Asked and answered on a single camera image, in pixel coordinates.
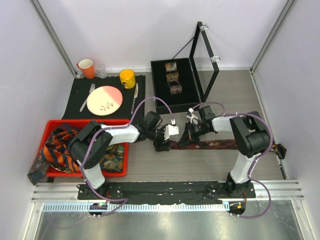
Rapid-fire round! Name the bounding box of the black tie box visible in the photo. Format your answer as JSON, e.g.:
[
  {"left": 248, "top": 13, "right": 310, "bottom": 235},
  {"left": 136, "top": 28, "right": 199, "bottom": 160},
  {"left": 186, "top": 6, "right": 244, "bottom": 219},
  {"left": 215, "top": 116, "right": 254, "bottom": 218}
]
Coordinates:
[{"left": 150, "top": 58, "right": 200, "bottom": 113}]

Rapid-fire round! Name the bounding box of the rolled tie top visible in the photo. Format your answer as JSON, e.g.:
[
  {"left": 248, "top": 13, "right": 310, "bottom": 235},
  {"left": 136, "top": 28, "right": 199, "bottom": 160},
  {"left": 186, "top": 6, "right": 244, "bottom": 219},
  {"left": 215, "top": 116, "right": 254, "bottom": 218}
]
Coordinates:
[{"left": 164, "top": 61, "right": 177, "bottom": 73}]

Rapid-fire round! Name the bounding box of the dark red patterned tie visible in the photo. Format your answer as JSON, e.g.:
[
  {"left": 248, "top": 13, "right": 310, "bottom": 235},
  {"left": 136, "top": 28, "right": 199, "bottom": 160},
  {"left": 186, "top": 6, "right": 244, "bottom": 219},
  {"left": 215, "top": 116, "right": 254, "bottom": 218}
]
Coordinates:
[{"left": 170, "top": 139, "right": 287, "bottom": 160}]

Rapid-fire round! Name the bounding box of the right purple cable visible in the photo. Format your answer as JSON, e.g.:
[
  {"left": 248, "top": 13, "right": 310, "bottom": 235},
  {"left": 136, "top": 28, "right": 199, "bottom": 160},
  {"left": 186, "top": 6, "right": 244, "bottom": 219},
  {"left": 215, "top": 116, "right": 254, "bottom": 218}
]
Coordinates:
[{"left": 189, "top": 101, "right": 275, "bottom": 221}]

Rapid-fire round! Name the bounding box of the purple cable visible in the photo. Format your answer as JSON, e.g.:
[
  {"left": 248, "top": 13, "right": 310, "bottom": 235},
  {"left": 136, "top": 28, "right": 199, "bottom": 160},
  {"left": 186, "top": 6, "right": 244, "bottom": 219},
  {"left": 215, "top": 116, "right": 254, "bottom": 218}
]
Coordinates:
[
  {"left": 189, "top": 101, "right": 275, "bottom": 221},
  {"left": 79, "top": 96, "right": 177, "bottom": 217}
]

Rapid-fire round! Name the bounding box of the rolled tie middle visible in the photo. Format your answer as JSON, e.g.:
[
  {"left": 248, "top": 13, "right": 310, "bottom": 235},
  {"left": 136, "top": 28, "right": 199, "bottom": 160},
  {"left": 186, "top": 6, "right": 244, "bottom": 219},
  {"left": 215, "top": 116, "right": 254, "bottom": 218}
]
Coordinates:
[{"left": 166, "top": 71, "right": 179, "bottom": 84}]

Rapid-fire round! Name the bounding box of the orange cup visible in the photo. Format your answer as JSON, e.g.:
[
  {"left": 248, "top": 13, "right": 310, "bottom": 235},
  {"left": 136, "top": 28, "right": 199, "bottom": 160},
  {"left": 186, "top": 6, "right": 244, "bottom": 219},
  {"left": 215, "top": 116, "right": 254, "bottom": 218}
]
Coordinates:
[{"left": 76, "top": 59, "right": 96, "bottom": 79}]

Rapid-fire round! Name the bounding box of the rolled tie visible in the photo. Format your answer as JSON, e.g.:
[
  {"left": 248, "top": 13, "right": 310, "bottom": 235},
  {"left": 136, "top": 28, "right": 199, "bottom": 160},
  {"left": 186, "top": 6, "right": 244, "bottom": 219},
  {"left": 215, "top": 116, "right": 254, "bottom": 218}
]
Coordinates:
[
  {"left": 166, "top": 71, "right": 179, "bottom": 84},
  {"left": 164, "top": 61, "right": 177, "bottom": 73},
  {"left": 169, "top": 84, "right": 182, "bottom": 95}
]

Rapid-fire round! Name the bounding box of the red plastic bin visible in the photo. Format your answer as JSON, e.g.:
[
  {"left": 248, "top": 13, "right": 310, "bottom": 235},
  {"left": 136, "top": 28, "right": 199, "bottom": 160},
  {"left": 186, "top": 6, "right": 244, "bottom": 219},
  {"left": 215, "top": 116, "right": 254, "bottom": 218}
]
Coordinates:
[{"left": 38, "top": 119, "right": 129, "bottom": 178}]

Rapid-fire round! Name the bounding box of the navy speckled tie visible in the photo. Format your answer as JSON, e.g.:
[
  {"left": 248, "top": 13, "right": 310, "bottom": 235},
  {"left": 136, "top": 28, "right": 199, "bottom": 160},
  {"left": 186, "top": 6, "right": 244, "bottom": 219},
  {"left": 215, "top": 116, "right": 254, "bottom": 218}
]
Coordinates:
[{"left": 27, "top": 156, "right": 51, "bottom": 186}]

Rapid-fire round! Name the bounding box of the yellow mug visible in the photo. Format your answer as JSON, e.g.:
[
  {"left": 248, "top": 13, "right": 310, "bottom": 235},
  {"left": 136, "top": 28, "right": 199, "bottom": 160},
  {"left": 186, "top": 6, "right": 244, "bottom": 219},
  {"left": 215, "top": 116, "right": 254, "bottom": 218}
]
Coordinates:
[{"left": 119, "top": 69, "right": 136, "bottom": 90}]

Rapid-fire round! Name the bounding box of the black box lid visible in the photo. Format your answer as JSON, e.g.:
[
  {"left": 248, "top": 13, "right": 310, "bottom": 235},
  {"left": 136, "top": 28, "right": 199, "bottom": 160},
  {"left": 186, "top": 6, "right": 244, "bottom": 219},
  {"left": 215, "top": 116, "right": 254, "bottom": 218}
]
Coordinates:
[{"left": 189, "top": 21, "right": 221, "bottom": 102}]

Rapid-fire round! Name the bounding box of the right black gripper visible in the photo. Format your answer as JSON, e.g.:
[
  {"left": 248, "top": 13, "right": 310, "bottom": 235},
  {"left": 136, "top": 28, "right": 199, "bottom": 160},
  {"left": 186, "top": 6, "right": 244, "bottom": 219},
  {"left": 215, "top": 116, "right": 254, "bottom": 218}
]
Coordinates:
[{"left": 179, "top": 121, "right": 209, "bottom": 147}]

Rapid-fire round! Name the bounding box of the white cable duct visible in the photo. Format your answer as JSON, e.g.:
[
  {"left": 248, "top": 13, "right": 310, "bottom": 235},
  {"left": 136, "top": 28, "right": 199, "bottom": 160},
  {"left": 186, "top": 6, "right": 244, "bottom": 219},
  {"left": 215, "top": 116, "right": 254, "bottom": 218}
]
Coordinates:
[{"left": 42, "top": 201, "right": 230, "bottom": 213}]

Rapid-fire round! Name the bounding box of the silver fork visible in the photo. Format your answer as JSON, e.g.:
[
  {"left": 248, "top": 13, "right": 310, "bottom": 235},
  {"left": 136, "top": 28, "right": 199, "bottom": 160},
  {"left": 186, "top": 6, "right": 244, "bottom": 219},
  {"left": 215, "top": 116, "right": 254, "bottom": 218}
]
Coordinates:
[{"left": 79, "top": 83, "right": 96, "bottom": 112}]

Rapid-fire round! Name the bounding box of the rolled tie bottom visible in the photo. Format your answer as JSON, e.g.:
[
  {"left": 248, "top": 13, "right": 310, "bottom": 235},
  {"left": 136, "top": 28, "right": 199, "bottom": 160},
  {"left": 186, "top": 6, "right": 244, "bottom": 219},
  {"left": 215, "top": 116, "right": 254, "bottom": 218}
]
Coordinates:
[{"left": 169, "top": 84, "right": 182, "bottom": 95}]

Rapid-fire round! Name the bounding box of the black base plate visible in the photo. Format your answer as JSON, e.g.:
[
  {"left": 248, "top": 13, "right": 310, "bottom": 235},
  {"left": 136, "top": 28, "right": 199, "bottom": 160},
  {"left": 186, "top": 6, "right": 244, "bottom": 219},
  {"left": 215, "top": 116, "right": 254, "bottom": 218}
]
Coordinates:
[{"left": 77, "top": 180, "right": 257, "bottom": 206}]

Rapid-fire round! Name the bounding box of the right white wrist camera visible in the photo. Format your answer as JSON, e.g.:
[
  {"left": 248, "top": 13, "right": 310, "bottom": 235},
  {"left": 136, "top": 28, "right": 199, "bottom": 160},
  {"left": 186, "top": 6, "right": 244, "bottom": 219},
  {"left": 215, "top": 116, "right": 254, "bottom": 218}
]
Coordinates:
[{"left": 186, "top": 108, "right": 199, "bottom": 125}]

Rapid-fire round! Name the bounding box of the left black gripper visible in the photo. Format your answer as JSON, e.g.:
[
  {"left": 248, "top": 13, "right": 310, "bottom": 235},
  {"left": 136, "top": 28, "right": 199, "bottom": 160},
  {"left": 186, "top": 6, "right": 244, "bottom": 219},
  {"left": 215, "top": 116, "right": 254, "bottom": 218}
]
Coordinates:
[{"left": 147, "top": 124, "right": 172, "bottom": 152}]

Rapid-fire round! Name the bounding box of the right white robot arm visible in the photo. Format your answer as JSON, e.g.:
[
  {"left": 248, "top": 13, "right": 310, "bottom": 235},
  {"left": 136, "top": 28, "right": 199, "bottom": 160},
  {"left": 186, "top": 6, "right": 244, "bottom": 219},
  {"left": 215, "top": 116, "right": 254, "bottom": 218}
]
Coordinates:
[{"left": 178, "top": 105, "right": 273, "bottom": 198}]

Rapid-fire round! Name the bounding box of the clear glass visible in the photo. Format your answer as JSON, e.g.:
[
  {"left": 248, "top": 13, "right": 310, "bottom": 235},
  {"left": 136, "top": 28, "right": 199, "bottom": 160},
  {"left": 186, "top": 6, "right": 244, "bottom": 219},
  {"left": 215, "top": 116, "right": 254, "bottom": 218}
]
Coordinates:
[{"left": 96, "top": 63, "right": 107, "bottom": 79}]

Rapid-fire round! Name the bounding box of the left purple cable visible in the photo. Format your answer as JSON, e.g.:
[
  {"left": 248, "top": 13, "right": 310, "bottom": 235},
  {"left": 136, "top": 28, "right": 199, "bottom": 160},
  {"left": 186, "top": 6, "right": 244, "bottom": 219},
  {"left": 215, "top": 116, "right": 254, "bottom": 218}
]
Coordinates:
[{"left": 79, "top": 96, "right": 177, "bottom": 217}]

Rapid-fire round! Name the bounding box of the teal floral tie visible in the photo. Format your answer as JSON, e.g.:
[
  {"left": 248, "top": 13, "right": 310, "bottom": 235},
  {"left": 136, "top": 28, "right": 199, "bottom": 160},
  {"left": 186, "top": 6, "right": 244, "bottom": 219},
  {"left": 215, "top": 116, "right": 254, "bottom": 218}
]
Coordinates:
[{"left": 99, "top": 144, "right": 125, "bottom": 173}]

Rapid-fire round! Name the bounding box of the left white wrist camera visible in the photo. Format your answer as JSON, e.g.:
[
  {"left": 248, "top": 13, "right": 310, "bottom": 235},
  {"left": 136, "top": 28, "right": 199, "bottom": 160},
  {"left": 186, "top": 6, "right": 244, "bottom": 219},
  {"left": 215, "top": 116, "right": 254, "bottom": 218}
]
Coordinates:
[{"left": 164, "top": 119, "right": 179, "bottom": 140}]

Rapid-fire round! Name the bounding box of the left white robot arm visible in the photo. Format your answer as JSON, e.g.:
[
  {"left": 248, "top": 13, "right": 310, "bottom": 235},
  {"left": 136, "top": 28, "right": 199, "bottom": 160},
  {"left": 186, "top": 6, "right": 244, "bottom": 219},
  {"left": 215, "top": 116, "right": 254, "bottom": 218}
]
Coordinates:
[{"left": 67, "top": 111, "right": 179, "bottom": 200}]

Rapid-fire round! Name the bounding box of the orange navy striped tie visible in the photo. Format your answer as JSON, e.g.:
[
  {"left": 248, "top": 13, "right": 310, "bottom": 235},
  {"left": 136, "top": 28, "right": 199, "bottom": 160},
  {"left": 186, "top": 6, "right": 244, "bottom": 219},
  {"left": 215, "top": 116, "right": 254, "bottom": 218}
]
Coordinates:
[{"left": 39, "top": 123, "right": 80, "bottom": 174}]

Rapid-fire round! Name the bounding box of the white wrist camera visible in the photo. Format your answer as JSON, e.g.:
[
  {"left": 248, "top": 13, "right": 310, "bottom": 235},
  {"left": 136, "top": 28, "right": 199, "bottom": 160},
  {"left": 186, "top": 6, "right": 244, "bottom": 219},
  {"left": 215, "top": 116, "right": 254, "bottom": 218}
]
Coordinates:
[
  {"left": 164, "top": 119, "right": 179, "bottom": 140},
  {"left": 186, "top": 108, "right": 199, "bottom": 125}
]

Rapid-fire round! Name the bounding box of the silver knife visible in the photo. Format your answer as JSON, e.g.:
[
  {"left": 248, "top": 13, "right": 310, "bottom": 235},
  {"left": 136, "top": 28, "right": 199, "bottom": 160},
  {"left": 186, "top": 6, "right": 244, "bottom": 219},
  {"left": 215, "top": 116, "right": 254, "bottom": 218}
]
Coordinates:
[{"left": 130, "top": 83, "right": 139, "bottom": 115}]

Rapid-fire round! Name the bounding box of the pink cream plate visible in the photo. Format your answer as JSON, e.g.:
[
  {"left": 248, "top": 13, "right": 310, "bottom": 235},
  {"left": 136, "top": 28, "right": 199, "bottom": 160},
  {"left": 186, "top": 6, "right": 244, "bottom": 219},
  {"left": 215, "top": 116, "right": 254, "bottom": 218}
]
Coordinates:
[{"left": 86, "top": 86, "right": 123, "bottom": 116}]

